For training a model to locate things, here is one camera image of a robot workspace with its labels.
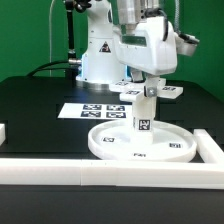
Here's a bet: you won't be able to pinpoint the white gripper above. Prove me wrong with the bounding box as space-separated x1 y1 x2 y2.
113 16 199 98

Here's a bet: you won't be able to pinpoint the white cross-shaped table base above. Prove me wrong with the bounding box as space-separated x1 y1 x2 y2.
109 78 183 102

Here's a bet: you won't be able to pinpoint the white round table top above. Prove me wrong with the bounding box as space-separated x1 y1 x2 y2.
88 120 197 162

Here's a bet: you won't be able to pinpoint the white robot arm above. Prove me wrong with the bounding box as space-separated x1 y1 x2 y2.
77 0 199 97

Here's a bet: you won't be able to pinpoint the white marker sheet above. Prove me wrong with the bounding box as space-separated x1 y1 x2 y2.
58 103 132 120

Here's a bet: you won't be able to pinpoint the white U-shaped fence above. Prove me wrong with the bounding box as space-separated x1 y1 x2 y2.
0 129 224 190

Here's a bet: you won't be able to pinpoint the black camera pole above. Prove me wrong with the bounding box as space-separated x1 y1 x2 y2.
64 0 92 58

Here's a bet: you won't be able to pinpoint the black cables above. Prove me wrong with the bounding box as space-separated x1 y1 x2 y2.
27 59 83 78

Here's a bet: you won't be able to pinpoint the white thin cable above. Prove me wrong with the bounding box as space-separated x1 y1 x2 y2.
48 0 57 78

